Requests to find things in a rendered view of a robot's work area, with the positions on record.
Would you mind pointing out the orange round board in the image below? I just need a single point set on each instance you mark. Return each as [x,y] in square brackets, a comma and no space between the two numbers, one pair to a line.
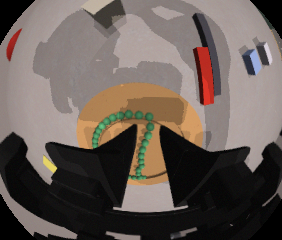
[167,108]

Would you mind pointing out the cream cube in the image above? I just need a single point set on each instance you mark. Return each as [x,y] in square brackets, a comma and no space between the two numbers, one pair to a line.
[106,12]

